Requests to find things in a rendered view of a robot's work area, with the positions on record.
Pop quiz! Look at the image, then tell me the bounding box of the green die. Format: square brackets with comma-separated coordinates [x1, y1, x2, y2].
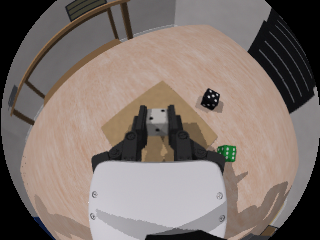
[217, 145, 236, 162]

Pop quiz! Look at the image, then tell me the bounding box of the black die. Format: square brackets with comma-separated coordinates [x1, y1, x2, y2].
[201, 88, 220, 110]

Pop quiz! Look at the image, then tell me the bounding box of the tan flat mat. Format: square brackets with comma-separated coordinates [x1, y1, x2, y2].
[101, 80, 218, 162]

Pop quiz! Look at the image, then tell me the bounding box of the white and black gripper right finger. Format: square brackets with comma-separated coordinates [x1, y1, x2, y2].
[168, 105, 225, 175]

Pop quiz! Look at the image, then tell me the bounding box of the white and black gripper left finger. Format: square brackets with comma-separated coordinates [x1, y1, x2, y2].
[91, 105, 148, 173]

